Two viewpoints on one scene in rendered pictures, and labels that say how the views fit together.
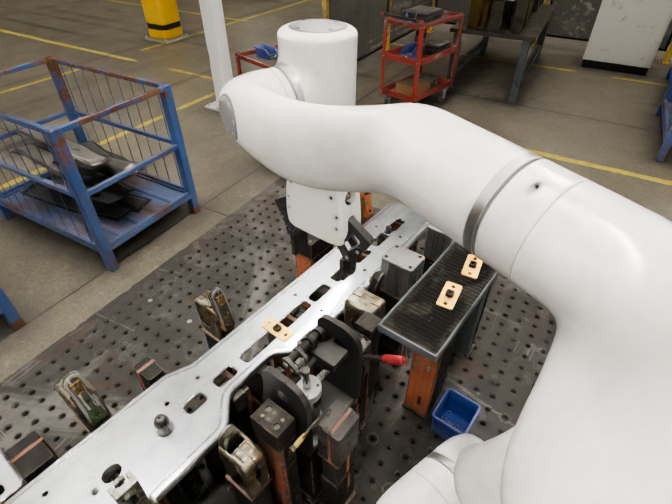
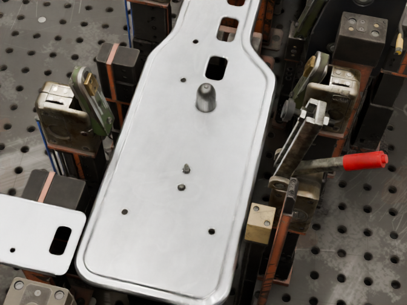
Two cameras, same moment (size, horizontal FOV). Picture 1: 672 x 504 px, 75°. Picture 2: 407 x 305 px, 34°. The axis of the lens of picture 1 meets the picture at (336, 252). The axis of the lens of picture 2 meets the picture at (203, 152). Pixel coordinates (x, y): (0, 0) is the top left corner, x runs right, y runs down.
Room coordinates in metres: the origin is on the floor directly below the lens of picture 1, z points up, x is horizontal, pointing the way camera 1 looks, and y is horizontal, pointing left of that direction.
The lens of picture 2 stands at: (-0.09, 0.63, 1.88)
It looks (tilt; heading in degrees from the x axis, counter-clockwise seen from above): 59 degrees down; 334
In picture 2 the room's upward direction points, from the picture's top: 2 degrees clockwise
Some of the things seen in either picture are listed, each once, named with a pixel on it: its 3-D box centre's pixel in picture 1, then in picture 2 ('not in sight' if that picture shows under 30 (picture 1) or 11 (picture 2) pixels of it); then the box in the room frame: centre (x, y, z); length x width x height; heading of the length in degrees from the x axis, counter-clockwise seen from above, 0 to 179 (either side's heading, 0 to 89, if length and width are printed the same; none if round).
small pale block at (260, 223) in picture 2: not in sight; (251, 265); (0.23, 0.38, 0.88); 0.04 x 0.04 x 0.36; 52
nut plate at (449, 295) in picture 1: (449, 293); not in sight; (0.70, -0.26, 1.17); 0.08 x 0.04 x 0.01; 152
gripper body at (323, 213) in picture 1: (321, 196); not in sight; (0.50, 0.02, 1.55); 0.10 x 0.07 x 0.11; 52
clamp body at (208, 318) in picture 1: (222, 343); (152, 13); (0.80, 0.33, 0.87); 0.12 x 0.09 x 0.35; 52
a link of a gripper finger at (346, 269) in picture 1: (354, 261); not in sight; (0.46, -0.03, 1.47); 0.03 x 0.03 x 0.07; 52
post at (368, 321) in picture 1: (365, 371); not in sight; (0.68, -0.08, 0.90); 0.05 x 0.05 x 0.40; 52
